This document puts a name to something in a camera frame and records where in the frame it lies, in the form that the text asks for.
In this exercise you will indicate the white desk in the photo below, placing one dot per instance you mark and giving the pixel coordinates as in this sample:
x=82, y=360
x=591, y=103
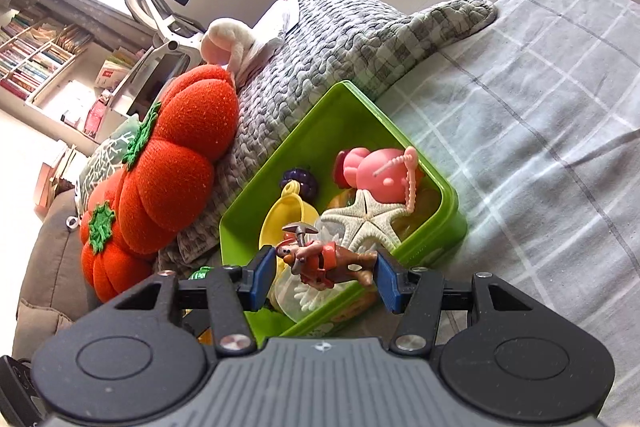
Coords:
x=140, y=87

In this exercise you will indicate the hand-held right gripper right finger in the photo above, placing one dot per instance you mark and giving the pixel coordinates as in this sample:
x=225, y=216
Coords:
x=391, y=284

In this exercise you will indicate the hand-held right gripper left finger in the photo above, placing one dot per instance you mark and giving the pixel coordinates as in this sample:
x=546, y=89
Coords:
x=261, y=279

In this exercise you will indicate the small orange pumpkin cushion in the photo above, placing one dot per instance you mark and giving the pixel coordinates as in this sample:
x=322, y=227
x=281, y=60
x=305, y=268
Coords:
x=107, y=252

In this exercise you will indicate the brown sofa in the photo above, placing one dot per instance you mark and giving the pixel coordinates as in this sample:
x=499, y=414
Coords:
x=45, y=267

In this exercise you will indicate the green yellow toy vegetable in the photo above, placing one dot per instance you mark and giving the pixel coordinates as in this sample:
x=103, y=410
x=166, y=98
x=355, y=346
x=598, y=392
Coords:
x=200, y=274

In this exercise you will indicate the books on desk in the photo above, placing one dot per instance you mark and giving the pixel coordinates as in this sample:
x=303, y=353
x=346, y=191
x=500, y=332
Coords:
x=115, y=69

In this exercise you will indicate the white pink plush rabbit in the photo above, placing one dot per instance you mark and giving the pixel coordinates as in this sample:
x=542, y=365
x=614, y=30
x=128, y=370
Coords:
x=227, y=42

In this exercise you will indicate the grey checked quilt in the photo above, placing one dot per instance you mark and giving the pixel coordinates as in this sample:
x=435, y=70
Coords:
x=340, y=47

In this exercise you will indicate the white paper sheets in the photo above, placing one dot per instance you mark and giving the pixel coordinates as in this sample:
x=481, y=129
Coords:
x=280, y=19

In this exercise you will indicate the green plastic box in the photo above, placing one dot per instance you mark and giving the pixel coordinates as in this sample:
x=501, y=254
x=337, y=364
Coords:
x=320, y=132

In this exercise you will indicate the white bookshelf with books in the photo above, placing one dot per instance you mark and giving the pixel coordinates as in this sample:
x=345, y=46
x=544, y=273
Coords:
x=35, y=57

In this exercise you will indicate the brown toy figurine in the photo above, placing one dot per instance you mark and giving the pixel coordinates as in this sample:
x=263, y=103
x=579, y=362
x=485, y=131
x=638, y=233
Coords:
x=325, y=262

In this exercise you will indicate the pink pig toy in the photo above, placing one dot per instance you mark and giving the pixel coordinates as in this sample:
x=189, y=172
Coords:
x=375, y=172

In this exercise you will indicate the white office chair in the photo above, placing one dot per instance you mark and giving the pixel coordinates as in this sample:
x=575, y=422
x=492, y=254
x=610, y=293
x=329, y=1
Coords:
x=155, y=12

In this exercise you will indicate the white starfish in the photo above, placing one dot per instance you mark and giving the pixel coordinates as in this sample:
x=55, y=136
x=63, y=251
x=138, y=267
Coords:
x=365, y=222

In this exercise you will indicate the clear cotton swab jar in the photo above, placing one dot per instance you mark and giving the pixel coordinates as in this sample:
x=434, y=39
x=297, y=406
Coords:
x=305, y=302

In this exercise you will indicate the large orange pumpkin cushion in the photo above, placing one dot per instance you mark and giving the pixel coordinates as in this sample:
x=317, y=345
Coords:
x=185, y=147

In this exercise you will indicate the green patterned pillow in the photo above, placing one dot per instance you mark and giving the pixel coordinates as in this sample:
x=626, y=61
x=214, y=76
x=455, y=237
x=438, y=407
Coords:
x=107, y=157

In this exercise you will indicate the yellow toy bowl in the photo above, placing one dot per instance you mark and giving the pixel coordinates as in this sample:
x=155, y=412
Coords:
x=285, y=222

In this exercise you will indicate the light grey grid sheet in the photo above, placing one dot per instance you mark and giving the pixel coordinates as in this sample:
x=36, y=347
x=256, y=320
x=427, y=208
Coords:
x=550, y=157

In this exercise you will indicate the purple grape toy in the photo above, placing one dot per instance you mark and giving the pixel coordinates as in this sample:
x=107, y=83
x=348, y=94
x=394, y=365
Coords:
x=300, y=182

